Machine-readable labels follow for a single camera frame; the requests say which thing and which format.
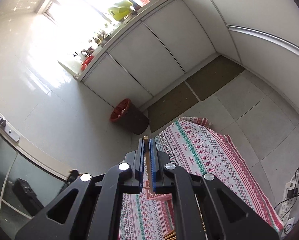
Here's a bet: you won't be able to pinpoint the pink plastic utensil basket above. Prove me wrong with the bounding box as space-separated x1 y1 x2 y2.
143 180 172 202

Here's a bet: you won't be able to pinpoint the red container on counter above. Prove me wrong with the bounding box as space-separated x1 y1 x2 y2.
81 55 94 71

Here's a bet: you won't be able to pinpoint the green plastic bag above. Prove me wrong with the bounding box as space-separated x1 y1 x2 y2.
108 1 133 22

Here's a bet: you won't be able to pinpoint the olive floor mat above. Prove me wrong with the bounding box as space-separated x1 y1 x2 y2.
186 56 246 101
147 82 198 133

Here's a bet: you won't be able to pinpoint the olive floor mat right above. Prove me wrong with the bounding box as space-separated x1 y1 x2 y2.
186 56 246 101

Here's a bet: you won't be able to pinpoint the patterned red green tablecloth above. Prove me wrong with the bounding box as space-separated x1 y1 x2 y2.
118 117 284 239

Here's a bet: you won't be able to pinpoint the black cable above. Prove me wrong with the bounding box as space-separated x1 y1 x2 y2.
274 157 299 209

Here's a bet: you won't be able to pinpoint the black box by door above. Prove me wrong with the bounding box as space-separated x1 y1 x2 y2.
12 178 44 216

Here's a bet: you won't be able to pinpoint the olive floor mat left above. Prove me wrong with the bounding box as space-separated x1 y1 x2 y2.
147 82 198 133

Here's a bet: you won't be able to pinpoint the wooden chopstick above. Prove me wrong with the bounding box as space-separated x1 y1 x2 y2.
143 135 153 193

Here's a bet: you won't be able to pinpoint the silver door handle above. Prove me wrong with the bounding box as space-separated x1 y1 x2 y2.
0 116 20 143

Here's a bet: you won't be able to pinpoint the white lower kitchen cabinets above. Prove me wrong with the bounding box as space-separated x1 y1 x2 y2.
80 0 299 113

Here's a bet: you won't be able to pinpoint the white power strip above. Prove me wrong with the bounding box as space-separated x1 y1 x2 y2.
278 178 298 230

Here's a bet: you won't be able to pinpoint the red rimmed dark trash bin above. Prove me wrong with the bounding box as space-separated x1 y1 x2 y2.
110 99 150 135

